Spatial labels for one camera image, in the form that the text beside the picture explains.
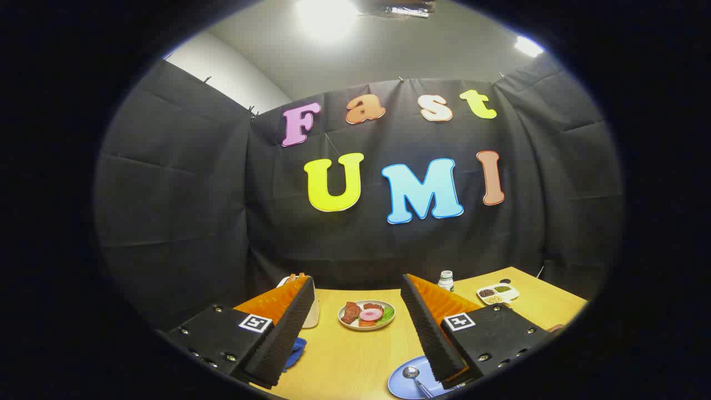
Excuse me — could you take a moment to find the white divided dish of beans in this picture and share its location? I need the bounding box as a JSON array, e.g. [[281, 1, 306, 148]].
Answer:
[[477, 283, 520, 306]]

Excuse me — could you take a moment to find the grey food plate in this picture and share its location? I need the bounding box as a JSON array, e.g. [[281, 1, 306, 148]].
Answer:
[[338, 300, 396, 332]]

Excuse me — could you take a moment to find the metal ceiling fixture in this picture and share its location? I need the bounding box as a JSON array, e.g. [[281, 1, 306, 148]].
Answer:
[[361, 0, 437, 18]]

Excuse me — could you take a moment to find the blue cloth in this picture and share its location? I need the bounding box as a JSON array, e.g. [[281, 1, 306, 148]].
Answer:
[[282, 337, 307, 373]]

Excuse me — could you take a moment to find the spoon with blue checked handle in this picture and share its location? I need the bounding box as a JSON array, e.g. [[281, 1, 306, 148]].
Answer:
[[402, 366, 435, 399]]

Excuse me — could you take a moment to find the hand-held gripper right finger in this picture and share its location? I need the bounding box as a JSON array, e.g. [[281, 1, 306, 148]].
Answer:
[[400, 273, 553, 389]]

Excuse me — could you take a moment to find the blue plate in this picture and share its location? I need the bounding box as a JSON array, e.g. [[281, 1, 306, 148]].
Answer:
[[387, 356, 462, 400]]

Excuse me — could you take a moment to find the ceiling light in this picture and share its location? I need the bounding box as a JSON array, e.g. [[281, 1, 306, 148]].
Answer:
[[514, 36, 545, 58]]

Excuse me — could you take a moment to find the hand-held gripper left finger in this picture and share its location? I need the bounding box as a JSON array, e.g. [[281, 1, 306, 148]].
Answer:
[[167, 274, 316, 389]]

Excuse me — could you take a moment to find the white toaster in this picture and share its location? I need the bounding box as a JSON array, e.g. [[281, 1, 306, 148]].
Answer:
[[276, 274, 321, 329]]

